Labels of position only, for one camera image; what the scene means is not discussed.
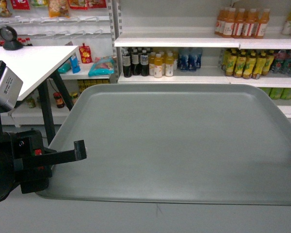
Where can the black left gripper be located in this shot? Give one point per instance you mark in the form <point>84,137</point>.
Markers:
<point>23,161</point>

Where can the grey silver serving tray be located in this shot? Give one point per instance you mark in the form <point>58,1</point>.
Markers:
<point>175,143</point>

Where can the white checkout table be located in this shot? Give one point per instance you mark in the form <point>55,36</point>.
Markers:
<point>34,65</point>

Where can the blue snack packet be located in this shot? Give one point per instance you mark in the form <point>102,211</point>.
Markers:
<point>74,64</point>

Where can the teal snack bag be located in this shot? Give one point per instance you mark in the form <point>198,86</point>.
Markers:
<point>102,66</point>

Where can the red snack pouch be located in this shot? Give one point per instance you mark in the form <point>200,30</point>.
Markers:
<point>85,53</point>

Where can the yellow lemon tea bottle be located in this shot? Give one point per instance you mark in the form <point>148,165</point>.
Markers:
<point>240,63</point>
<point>230,64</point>
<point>249,65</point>

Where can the dark cola bottle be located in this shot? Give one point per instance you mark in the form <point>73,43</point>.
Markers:
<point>126,64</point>

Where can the yellow juice bottle white label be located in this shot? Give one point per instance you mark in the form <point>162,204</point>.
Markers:
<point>158,66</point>

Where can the black round barcode scanner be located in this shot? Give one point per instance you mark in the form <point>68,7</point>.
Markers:
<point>9,36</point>

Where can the orange C100 juice bottle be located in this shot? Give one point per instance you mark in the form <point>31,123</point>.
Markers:
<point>262,24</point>

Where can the blue water bottle pack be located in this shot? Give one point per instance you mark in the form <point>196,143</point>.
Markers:
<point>189,59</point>

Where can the orange juice bottle red label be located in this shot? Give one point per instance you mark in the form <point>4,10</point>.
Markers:
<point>229,23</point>

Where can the yellow chips bag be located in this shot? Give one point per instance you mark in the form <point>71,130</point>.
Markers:
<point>58,8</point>

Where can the white middle shelf board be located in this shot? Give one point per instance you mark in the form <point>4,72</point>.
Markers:
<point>203,39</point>

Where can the red hanging snack packet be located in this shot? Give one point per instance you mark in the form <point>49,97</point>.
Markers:
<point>20,4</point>

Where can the purple snack bag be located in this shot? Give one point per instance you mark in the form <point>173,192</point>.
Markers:
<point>4,11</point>

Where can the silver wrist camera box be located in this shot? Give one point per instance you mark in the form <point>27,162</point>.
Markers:
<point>10,87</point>

